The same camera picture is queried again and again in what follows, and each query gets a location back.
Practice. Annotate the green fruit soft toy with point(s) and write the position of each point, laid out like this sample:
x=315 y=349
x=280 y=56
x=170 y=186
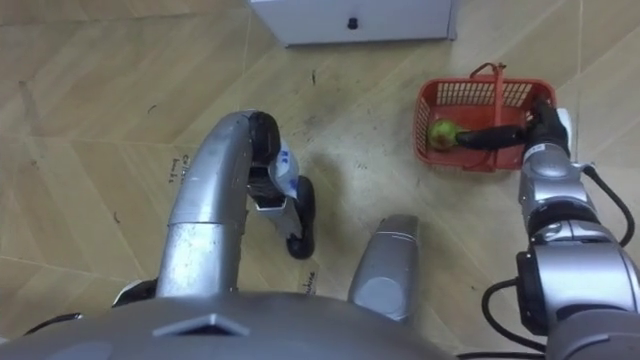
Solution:
x=442 y=135

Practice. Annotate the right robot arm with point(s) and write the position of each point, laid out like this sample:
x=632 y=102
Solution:
x=575 y=270

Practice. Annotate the white bedside cabinet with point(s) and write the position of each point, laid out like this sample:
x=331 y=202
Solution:
x=310 y=20

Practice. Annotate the robot legs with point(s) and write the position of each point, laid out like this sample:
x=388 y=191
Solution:
x=210 y=200

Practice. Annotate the red plastic basket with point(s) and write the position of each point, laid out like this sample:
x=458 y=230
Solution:
x=475 y=111

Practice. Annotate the dark eggplant soft toy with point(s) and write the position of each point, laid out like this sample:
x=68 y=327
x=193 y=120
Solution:
x=490 y=138

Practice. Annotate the robot body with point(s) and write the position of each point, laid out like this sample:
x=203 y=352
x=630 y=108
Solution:
x=225 y=345

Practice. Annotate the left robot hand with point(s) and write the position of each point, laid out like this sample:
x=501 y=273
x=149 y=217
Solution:
x=136 y=290

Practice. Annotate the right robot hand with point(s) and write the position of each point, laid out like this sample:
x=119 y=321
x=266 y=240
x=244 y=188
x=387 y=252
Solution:
x=547 y=127

